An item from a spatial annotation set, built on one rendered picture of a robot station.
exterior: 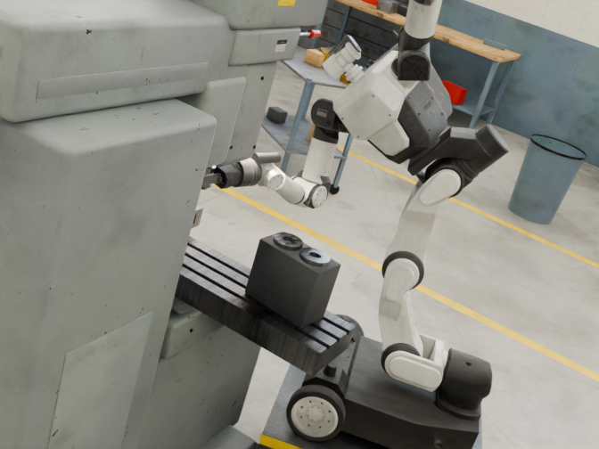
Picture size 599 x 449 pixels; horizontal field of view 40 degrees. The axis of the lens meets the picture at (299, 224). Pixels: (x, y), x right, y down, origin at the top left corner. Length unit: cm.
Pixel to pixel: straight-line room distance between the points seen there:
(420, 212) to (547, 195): 436
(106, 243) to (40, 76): 39
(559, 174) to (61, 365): 552
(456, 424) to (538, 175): 422
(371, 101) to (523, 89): 730
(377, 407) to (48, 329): 141
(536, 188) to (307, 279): 482
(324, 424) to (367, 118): 105
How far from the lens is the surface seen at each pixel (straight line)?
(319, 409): 287
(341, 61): 265
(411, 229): 277
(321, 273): 232
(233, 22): 210
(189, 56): 201
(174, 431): 281
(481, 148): 266
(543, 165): 695
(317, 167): 282
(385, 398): 296
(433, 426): 293
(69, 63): 171
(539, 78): 977
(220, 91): 215
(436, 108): 268
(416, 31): 245
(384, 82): 256
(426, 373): 295
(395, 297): 282
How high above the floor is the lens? 216
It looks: 23 degrees down
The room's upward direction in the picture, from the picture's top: 17 degrees clockwise
